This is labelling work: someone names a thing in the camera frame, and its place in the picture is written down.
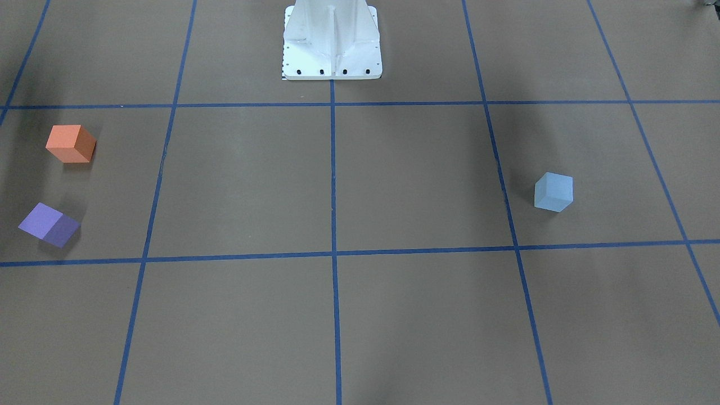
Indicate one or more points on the orange foam block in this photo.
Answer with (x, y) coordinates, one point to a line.
(71, 144)

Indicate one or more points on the light blue foam block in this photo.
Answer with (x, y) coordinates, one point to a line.
(553, 192)

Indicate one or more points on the purple foam block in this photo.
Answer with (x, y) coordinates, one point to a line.
(49, 225)

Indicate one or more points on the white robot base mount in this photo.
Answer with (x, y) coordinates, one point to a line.
(331, 40)

